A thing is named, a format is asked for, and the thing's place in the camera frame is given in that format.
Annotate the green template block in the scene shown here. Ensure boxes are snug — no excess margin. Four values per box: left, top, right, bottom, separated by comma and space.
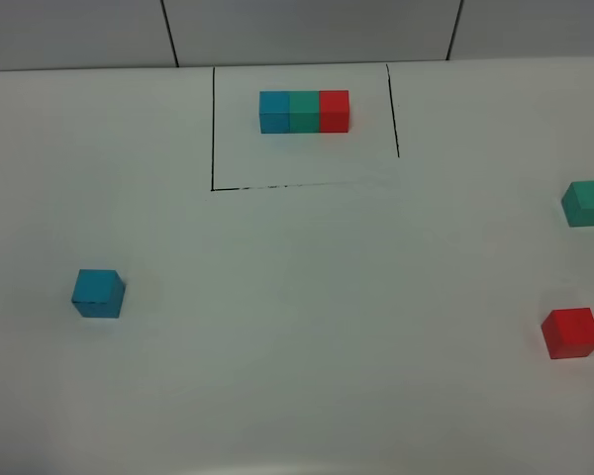
289, 91, 320, 134

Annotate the blue template block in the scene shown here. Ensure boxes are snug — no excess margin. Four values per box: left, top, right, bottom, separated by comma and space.
258, 91, 290, 134

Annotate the red template block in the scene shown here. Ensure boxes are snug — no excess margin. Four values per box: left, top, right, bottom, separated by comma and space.
319, 90, 350, 133

